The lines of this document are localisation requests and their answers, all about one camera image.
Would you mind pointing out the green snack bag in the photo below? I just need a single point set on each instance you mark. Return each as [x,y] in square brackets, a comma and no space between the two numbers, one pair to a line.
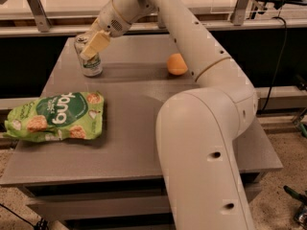
[76,115]

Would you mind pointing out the black cable floor left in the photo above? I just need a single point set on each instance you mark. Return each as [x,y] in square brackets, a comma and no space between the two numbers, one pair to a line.
[42,224]

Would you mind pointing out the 7up soda can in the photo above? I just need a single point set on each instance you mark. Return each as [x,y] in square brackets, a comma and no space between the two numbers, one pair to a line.
[90,67]

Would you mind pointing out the grey drawer cabinet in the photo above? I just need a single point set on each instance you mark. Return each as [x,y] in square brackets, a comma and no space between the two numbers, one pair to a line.
[117,177]

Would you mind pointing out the orange ball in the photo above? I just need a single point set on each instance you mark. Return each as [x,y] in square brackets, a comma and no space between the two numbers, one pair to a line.
[176,65]

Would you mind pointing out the green tool on floor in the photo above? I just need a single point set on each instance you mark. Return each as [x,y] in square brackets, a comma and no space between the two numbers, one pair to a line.
[292,193]

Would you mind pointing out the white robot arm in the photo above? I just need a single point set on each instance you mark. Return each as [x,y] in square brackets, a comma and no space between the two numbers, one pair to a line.
[195,129]

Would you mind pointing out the left metal bracket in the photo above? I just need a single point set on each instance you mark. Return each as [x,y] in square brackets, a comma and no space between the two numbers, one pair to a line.
[40,17]

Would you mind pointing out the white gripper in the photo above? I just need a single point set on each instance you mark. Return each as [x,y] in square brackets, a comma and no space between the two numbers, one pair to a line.
[109,19]

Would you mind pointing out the right metal bracket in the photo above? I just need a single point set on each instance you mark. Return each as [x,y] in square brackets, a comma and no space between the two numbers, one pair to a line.
[238,16]

